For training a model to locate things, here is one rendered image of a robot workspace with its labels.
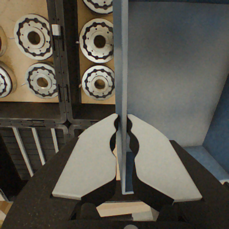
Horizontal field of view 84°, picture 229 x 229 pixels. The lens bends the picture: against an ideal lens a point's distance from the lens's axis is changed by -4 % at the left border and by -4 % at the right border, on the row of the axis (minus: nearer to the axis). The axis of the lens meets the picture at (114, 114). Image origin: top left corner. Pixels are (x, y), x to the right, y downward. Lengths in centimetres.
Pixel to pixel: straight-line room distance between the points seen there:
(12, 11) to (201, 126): 48
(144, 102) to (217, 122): 11
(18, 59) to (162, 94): 40
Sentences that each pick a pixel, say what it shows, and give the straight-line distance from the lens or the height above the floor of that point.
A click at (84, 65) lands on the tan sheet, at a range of 41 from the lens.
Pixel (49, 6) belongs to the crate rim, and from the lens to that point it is 32.
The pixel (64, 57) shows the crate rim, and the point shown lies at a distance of 31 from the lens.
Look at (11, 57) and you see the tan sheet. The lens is 48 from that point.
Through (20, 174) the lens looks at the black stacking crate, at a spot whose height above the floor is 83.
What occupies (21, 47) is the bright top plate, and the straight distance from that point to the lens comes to 42.
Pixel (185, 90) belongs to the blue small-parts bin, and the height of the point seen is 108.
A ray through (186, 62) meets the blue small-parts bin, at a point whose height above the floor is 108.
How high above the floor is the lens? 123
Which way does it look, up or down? 61 degrees down
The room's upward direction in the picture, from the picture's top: 172 degrees clockwise
